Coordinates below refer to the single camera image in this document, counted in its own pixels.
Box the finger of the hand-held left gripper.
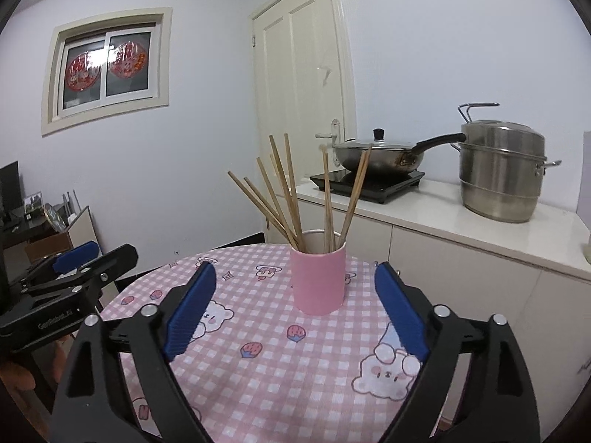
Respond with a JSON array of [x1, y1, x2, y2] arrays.
[[21, 242, 100, 285], [18, 245, 139, 308]]

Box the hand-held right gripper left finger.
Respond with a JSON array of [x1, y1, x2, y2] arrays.
[[48, 261, 218, 443]]

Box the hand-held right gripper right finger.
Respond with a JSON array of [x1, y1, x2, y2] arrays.
[[374, 261, 541, 443]]

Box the pink cup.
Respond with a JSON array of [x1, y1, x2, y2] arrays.
[[289, 228, 347, 315]]

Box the bunch of wooden chopsticks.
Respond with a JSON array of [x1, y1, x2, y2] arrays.
[[227, 133, 372, 254]]

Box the person's left hand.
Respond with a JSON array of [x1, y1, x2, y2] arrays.
[[0, 336, 71, 395]]

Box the brown cardboard box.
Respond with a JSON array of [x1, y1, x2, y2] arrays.
[[23, 231, 73, 264]]

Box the round silver plate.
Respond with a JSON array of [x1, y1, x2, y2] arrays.
[[44, 203, 68, 231]]

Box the dark side table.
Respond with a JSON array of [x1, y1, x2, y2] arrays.
[[0, 214, 52, 251]]

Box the white counter cabinet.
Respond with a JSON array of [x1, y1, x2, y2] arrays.
[[288, 178, 591, 430]]

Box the black monitor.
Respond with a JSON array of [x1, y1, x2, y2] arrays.
[[0, 161, 21, 217]]

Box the pink checked tablecloth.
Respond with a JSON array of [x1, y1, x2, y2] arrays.
[[99, 242, 462, 443]]

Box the black induction cooker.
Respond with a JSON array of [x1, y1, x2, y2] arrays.
[[309, 168, 426, 205]]

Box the stainless steel steamer pot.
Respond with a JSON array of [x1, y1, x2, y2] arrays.
[[450, 102, 563, 223]]

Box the red paper window decoration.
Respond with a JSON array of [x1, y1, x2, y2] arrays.
[[109, 42, 146, 79], [65, 51, 102, 93]]

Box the cream framed window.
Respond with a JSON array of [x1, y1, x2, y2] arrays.
[[41, 8, 173, 137]]

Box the cream panel door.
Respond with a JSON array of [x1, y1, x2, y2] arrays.
[[249, 0, 358, 245]]

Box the small photo frame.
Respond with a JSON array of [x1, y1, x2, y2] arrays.
[[23, 191, 44, 216]]

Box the silver door handle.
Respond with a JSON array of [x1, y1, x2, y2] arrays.
[[315, 119, 345, 149]]

